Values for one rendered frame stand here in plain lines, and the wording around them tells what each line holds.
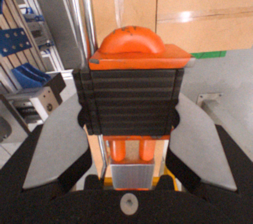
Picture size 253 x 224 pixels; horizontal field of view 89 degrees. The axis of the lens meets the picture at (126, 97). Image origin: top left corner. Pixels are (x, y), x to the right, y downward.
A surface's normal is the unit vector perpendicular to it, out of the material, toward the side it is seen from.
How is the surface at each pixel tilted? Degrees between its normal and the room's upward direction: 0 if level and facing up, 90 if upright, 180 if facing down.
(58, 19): 0
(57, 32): 0
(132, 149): 90
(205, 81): 0
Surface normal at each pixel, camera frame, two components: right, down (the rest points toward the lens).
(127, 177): 0.00, 0.54
